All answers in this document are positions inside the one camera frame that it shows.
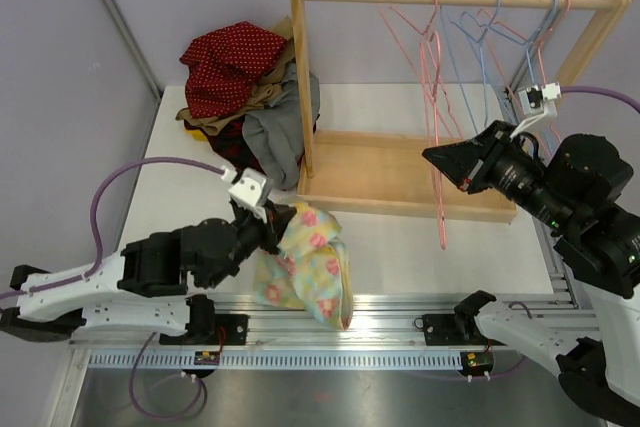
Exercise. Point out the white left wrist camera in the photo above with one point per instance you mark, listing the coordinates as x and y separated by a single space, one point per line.
249 189

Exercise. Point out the red white polka-dot skirt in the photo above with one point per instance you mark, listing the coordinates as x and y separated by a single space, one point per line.
230 67

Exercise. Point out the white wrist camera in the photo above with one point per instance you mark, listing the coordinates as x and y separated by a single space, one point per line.
249 189
539 106

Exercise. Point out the blue wire hanger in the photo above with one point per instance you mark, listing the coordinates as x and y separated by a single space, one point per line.
476 29
465 87

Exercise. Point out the pastel floral skirt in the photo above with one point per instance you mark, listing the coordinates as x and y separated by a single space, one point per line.
311 271

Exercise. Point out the grey skirt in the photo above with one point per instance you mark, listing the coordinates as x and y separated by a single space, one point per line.
275 134

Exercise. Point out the wooden clothes rack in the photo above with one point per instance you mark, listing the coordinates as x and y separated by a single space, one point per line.
383 174

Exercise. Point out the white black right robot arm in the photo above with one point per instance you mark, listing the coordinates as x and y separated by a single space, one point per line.
575 195

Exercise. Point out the yellow plastic tray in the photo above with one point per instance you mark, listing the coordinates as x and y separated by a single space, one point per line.
197 135

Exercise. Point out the tan brown skirt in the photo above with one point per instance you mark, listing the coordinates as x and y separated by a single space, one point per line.
265 97

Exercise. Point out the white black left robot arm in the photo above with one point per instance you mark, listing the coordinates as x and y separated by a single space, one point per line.
161 284

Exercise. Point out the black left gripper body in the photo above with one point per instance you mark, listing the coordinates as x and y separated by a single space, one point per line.
253 233

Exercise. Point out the pink wire hanger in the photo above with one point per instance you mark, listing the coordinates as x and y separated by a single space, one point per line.
445 124
436 176
534 43

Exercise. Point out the red black plaid skirt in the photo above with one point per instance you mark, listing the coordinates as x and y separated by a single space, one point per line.
230 144

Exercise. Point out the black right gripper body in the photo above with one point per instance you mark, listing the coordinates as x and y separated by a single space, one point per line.
509 170

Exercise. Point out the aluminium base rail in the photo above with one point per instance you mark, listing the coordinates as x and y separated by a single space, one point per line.
385 334

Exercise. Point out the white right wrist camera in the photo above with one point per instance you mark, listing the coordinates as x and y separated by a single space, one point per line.
539 106

